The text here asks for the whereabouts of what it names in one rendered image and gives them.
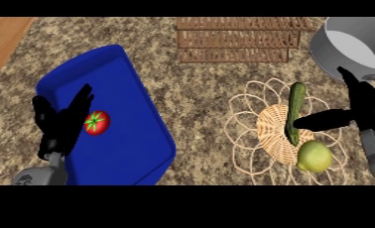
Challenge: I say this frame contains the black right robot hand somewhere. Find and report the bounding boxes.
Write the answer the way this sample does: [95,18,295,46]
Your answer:
[291,65,375,133]

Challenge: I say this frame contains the grey metal pot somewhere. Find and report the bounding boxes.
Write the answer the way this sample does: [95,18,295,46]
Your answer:
[309,17,375,82]

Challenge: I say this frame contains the blue plastic tray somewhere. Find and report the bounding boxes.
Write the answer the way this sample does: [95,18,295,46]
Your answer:
[35,44,177,186]

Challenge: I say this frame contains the red tomato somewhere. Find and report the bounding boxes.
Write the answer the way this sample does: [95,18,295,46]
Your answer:
[84,110,111,137]

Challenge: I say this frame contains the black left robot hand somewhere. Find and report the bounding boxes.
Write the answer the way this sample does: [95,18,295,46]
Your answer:
[31,82,95,162]

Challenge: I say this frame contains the long green squash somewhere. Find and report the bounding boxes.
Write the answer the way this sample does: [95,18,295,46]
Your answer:
[285,81,307,147]

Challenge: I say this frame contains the woven wicker placemat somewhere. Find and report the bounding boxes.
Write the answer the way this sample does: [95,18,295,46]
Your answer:
[227,77,348,186]

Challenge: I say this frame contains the brown tiered shelf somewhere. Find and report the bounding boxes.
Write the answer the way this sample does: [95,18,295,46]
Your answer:
[174,17,316,63]

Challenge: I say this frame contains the yellow-green lime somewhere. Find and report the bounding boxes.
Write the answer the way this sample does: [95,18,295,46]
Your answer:
[295,140,334,173]

